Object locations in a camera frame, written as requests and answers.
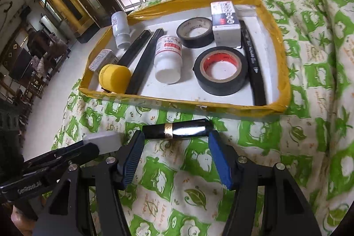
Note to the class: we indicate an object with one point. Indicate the white green medicine box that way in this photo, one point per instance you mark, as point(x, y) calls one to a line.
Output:
point(224, 13)

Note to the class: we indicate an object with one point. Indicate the green printed blanket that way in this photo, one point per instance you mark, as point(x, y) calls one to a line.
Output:
point(309, 86)

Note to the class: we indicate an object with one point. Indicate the person's left hand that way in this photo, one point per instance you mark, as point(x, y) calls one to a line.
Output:
point(22, 215)

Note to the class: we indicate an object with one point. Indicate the black gold lipstick tube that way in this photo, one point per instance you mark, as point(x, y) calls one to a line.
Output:
point(188, 129)

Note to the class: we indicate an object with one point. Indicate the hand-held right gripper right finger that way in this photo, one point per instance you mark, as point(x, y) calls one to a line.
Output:
point(221, 161)

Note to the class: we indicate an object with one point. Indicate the black marker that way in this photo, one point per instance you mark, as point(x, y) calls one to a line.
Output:
point(254, 73)

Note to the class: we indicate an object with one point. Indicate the white text-printed medicine box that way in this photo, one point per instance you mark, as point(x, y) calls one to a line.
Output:
point(226, 37)

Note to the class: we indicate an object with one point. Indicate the black tape roll white core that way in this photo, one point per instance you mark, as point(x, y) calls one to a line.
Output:
point(193, 41)

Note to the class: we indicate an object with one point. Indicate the dark wooden furniture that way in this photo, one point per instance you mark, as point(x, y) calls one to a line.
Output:
point(33, 64)

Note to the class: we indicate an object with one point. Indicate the black pen pink cap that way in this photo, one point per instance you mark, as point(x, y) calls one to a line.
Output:
point(137, 48)

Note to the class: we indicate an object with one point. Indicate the white medicine bottle red label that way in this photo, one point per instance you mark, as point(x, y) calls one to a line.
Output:
point(167, 59)

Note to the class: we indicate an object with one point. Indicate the yellow round jar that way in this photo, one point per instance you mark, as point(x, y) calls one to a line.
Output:
point(113, 78)

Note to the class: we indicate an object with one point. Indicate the white tray yellow tape rim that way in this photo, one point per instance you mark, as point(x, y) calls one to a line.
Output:
point(188, 67)

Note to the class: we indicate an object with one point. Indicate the small white bottle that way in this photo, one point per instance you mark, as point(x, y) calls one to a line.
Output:
point(120, 28)

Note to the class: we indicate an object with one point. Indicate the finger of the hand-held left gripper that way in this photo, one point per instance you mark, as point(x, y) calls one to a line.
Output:
point(52, 152)
point(83, 153)

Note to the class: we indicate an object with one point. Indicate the black pen orange tip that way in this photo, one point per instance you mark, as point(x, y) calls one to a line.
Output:
point(146, 64)

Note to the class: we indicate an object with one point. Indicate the black tape roll red core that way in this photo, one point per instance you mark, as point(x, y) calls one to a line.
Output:
point(221, 87)

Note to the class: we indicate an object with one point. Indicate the small grey box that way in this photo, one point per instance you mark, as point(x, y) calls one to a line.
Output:
point(101, 57)

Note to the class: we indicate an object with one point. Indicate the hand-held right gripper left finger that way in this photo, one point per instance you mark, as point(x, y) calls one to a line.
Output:
point(132, 161)

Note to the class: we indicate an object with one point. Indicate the white square container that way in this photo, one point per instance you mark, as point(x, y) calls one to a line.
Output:
point(105, 142)

